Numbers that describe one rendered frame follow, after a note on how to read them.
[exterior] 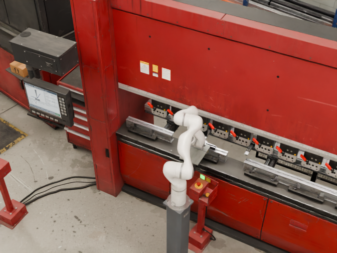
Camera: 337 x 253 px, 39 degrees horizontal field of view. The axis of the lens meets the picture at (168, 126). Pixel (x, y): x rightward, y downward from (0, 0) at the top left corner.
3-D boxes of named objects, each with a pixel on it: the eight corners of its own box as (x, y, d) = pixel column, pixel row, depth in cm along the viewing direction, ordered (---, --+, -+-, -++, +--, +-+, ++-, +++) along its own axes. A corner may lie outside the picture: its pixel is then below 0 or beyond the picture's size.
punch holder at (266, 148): (254, 149, 404) (257, 135, 393) (258, 143, 409) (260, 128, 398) (271, 155, 398) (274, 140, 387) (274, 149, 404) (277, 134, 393)
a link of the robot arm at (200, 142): (207, 121, 385) (206, 144, 408) (190, 113, 391) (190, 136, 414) (202, 128, 380) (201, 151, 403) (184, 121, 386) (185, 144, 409)
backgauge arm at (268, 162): (259, 178, 437) (261, 167, 428) (280, 136, 480) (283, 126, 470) (267, 181, 434) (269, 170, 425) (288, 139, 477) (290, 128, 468)
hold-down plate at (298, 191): (287, 191, 408) (288, 188, 406) (289, 186, 412) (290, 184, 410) (322, 204, 398) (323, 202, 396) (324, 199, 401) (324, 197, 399)
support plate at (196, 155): (179, 158, 421) (179, 157, 420) (192, 140, 438) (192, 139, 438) (197, 165, 415) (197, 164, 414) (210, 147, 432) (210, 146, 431)
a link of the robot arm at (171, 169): (184, 193, 365) (185, 172, 350) (161, 188, 369) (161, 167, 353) (187, 181, 374) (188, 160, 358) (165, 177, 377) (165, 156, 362)
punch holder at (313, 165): (300, 165, 390) (304, 151, 379) (303, 158, 395) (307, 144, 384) (318, 171, 384) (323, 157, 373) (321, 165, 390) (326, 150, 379)
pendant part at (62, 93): (29, 112, 428) (21, 80, 405) (38, 105, 436) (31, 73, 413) (70, 128, 413) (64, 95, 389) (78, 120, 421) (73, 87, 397)
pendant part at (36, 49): (27, 120, 442) (7, 40, 386) (44, 105, 458) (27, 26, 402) (72, 137, 425) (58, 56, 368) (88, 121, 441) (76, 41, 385)
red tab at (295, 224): (289, 225, 421) (290, 221, 416) (289, 224, 422) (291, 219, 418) (305, 232, 416) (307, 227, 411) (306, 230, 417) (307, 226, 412)
